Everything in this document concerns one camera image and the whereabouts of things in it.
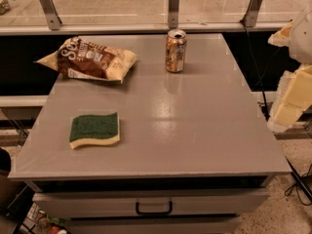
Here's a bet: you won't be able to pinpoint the dark round object left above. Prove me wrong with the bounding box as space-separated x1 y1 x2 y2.
0 148 11 176

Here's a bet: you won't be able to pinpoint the black hanging cable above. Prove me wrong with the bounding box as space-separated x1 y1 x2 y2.
240 19 272 119

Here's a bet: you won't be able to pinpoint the green and yellow sponge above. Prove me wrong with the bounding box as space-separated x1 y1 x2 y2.
69 112 120 149

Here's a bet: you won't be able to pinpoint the brown yellow chip bag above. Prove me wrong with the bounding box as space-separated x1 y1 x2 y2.
37 37 137 82

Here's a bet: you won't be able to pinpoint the left metal bracket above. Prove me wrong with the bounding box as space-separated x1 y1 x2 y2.
39 0 62 30

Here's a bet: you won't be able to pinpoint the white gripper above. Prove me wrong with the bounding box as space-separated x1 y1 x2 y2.
267 4 312 133

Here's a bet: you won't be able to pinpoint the black drawer handle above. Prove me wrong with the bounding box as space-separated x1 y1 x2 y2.
136 201 173 216

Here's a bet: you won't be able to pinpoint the metal bracket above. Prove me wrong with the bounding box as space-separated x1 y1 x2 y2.
39 0 62 30
168 0 179 28
242 0 263 27

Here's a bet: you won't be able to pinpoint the right metal bracket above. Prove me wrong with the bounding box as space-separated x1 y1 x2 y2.
242 0 263 27

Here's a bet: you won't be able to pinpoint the black floor cable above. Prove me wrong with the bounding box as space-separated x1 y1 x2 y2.
284 163 312 207

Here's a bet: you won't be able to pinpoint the white railing ledge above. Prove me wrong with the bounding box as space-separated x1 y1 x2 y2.
0 21 286 36

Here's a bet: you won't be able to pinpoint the gold soda can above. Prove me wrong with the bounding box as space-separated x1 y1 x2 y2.
165 29 187 73

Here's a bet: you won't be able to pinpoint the colourful items under cabinet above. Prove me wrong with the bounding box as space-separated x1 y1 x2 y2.
20 204 69 234

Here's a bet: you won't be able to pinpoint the grey cabinet with drawers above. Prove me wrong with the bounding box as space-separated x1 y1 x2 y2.
10 34 290 234

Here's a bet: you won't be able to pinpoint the middle metal bracket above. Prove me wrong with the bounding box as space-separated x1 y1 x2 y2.
168 0 179 28

